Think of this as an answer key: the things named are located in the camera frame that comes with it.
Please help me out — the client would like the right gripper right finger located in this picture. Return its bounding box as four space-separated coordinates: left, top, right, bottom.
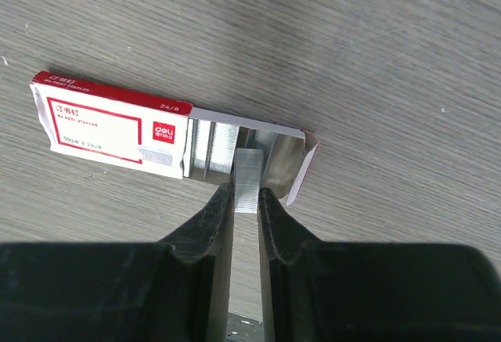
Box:
258 188 500 341

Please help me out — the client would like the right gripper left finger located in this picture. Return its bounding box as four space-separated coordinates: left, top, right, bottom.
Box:
1 183 234 341

